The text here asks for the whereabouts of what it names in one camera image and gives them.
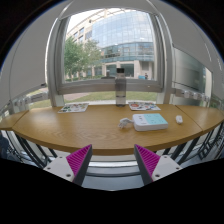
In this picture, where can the clear bottle with black cap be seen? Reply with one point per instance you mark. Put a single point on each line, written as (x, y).
(120, 90)

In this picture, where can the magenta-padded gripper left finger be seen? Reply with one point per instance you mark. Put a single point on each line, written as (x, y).
(60, 166)

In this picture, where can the white and teal power strip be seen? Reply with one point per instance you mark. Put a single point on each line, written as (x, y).
(150, 122)

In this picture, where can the large colourful sticker sheet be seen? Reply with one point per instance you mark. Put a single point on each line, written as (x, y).
(144, 106)

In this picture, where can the small white charger block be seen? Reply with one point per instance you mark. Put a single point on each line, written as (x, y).
(179, 119)

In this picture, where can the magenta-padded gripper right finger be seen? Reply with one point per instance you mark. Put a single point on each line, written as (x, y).
(163, 166)

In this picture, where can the small colourful sticker sheet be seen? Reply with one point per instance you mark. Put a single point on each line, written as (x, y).
(73, 107)

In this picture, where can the grey wall rail with sockets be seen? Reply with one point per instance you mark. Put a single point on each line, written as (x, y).
(30, 99)
(193, 95)

